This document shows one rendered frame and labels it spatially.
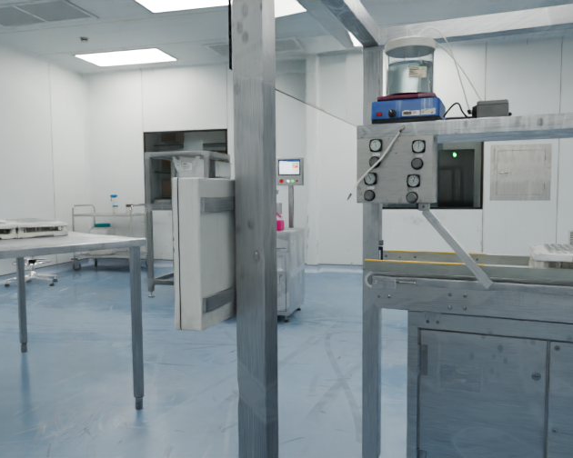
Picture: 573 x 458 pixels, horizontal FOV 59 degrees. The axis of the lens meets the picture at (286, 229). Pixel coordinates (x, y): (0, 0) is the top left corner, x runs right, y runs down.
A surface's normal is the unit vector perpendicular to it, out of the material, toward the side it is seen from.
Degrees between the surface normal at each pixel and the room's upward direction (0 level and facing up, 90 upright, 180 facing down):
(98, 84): 90
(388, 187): 90
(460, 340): 90
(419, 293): 90
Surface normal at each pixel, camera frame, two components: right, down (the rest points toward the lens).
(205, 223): 0.92, 0.02
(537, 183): -0.25, 0.07
